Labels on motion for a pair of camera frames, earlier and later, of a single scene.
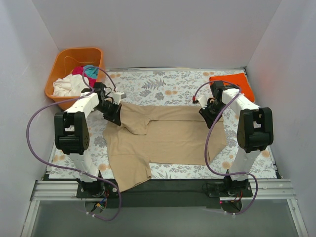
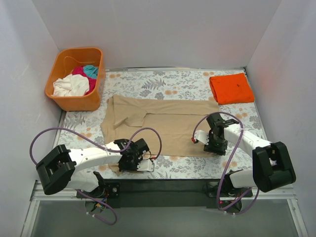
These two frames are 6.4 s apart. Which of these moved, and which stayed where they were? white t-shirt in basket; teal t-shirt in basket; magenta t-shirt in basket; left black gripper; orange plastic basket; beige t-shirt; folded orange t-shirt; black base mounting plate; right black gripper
Moved: right black gripper; beige t-shirt; left black gripper
Stayed: magenta t-shirt in basket; folded orange t-shirt; orange plastic basket; white t-shirt in basket; teal t-shirt in basket; black base mounting plate
